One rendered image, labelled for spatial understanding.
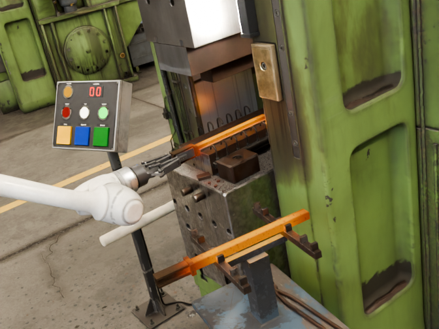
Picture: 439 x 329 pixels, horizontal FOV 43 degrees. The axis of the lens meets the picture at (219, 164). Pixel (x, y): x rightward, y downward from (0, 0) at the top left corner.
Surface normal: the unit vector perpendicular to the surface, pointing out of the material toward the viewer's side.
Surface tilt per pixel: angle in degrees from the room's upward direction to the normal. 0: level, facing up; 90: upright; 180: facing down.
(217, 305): 0
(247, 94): 90
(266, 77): 90
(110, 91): 60
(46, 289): 0
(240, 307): 0
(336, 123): 89
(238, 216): 90
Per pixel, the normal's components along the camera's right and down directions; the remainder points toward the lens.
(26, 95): 0.47, 0.29
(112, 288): -0.18, -0.89
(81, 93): -0.50, -0.05
